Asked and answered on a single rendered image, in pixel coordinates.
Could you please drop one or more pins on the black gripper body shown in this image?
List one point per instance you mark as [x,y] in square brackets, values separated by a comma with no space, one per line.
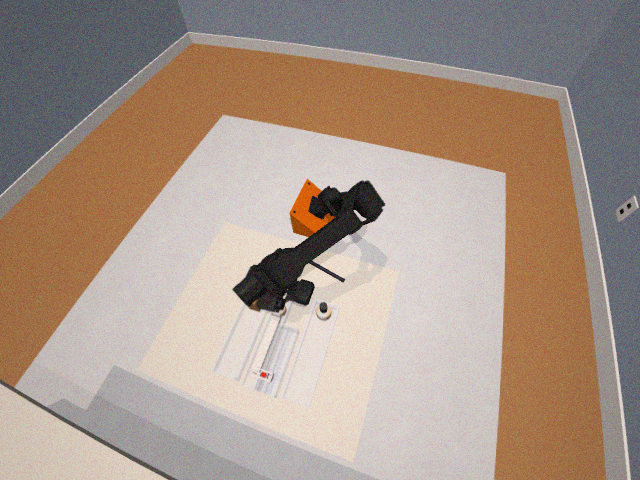
[302,290]

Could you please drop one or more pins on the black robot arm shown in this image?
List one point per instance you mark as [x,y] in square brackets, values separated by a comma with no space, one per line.
[279,271]

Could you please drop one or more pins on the black rod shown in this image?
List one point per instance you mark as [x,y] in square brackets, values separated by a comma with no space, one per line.
[327,271]

